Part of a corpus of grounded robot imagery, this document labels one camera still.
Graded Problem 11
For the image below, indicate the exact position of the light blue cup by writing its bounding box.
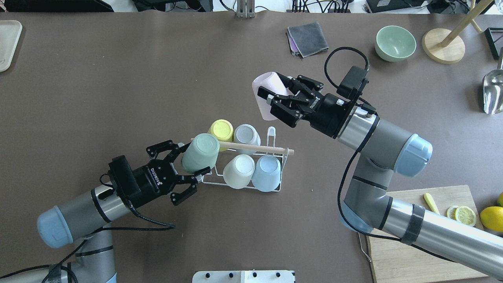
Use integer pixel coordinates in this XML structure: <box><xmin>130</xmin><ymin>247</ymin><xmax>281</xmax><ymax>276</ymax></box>
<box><xmin>251</xmin><ymin>154</ymin><xmax>281</xmax><ymax>192</ymax></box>

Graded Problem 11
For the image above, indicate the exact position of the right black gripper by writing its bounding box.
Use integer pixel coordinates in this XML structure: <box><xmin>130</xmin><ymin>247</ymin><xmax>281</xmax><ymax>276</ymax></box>
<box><xmin>258</xmin><ymin>73</ymin><xmax>355</xmax><ymax>139</ymax></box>

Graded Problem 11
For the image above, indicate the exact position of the white wire cup holder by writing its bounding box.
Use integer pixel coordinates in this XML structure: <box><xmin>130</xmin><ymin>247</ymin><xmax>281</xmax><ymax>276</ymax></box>
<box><xmin>202</xmin><ymin>127</ymin><xmax>294</xmax><ymax>192</ymax></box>

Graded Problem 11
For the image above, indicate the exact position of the beige tray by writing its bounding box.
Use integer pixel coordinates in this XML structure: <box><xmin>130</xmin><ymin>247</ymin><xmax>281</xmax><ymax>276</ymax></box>
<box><xmin>0</xmin><ymin>20</ymin><xmax>23</xmax><ymax>72</ymax></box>

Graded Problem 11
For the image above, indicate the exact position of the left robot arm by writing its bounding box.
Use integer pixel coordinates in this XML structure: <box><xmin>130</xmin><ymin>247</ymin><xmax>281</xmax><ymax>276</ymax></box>
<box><xmin>1</xmin><ymin>140</ymin><xmax>211</xmax><ymax>283</ymax></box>

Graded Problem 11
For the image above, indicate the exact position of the purple cloth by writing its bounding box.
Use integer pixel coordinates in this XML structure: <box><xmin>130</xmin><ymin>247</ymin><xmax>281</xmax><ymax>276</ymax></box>
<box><xmin>286</xmin><ymin>33</ymin><xmax>299</xmax><ymax>56</ymax></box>

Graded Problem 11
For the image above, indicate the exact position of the wooden mug tree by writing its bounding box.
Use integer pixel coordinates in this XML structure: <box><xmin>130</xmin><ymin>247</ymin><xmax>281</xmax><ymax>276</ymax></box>
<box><xmin>421</xmin><ymin>0</ymin><xmax>493</xmax><ymax>64</ymax></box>

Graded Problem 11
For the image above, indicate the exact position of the bamboo cutting board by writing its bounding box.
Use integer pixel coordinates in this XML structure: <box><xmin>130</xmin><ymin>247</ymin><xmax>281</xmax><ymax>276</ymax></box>
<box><xmin>358</xmin><ymin>185</ymin><xmax>496</xmax><ymax>283</ymax></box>

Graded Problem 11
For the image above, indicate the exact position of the pink cup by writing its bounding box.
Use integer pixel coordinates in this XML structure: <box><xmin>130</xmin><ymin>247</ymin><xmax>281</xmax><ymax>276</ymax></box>
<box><xmin>251</xmin><ymin>72</ymin><xmax>291</xmax><ymax>121</ymax></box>

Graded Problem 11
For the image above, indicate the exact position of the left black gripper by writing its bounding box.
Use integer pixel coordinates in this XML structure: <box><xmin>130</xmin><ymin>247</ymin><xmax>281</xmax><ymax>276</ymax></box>
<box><xmin>132</xmin><ymin>140</ymin><xmax>211</xmax><ymax>206</ymax></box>

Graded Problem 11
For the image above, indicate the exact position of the green bowl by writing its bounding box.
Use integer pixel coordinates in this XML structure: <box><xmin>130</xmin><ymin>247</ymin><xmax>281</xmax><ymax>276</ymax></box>
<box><xmin>375</xmin><ymin>26</ymin><xmax>417</xmax><ymax>62</ymax></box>

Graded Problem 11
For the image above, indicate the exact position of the glass rack tray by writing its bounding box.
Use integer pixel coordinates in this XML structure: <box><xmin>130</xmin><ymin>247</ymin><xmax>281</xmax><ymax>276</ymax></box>
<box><xmin>484</xmin><ymin>27</ymin><xmax>503</xmax><ymax>60</ymax></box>

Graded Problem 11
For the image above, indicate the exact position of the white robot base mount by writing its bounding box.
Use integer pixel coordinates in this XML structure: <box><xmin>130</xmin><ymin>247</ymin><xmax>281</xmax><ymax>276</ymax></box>
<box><xmin>192</xmin><ymin>269</ymin><xmax>296</xmax><ymax>283</ymax></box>

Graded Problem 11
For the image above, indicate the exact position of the yellow lemon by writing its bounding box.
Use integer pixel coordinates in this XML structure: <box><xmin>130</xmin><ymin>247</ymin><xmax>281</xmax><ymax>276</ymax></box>
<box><xmin>479</xmin><ymin>206</ymin><xmax>503</xmax><ymax>232</ymax></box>
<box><xmin>496</xmin><ymin>193</ymin><xmax>503</xmax><ymax>207</ymax></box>

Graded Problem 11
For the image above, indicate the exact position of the metal scoop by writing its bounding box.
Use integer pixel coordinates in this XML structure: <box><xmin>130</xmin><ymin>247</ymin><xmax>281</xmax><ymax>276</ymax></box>
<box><xmin>483</xmin><ymin>48</ymin><xmax>503</xmax><ymax>115</ymax></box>

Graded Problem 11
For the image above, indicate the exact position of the grey cloth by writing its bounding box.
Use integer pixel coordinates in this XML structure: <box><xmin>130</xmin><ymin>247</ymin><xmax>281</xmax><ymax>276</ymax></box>
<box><xmin>287</xmin><ymin>22</ymin><xmax>329</xmax><ymax>58</ymax></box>

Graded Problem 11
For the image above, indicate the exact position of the lemon slice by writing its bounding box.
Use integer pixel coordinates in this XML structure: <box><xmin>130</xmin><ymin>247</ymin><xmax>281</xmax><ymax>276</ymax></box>
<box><xmin>454</xmin><ymin>206</ymin><xmax>477</xmax><ymax>227</ymax></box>
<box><xmin>446</xmin><ymin>205</ymin><xmax>459</xmax><ymax>221</ymax></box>

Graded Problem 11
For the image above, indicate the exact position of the white cup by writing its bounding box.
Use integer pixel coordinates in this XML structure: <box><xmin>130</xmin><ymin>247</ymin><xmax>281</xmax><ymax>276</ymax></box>
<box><xmin>223</xmin><ymin>154</ymin><xmax>255</xmax><ymax>189</ymax></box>

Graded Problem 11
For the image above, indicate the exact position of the grey cup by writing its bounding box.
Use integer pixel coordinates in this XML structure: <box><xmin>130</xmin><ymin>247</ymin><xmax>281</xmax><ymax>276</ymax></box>
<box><xmin>233</xmin><ymin>124</ymin><xmax>261</xmax><ymax>145</ymax></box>

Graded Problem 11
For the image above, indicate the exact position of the green cup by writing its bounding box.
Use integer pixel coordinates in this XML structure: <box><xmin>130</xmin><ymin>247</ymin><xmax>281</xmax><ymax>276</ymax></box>
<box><xmin>182</xmin><ymin>134</ymin><xmax>220</xmax><ymax>173</ymax></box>

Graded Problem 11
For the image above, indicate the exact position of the yellow cup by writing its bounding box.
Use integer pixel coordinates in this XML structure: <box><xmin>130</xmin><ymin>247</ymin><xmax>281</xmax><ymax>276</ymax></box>
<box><xmin>208</xmin><ymin>119</ymin><xmax>234</xmax><ymax>143</ymax></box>

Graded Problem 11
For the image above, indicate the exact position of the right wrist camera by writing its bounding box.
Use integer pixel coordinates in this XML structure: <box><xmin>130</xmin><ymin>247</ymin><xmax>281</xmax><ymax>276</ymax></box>
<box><xmin>336</xmin><ymin>66</ymin><xmax>369</xmax><ymax>101</ymax></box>

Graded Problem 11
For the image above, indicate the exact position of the aluminium frame column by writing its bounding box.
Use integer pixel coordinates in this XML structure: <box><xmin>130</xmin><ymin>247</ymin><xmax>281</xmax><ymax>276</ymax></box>
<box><xmin>237</xmin><ymin>0</ymin><xmax>255</xmax><ymax>18</ymax></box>

